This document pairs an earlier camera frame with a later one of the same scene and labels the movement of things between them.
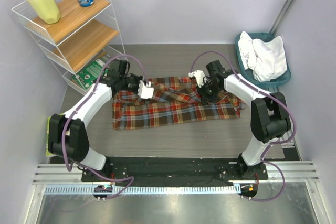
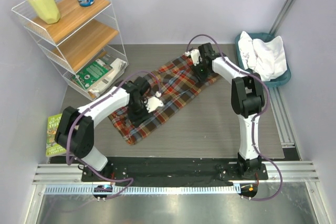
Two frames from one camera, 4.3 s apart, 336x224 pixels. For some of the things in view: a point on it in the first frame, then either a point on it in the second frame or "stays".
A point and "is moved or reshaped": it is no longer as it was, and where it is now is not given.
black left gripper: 137,78 -> 137,120
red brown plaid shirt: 175,100 is moved or reshaped
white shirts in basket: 267,59 stays
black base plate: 175,171 stays
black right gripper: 205,98 -> 201,77
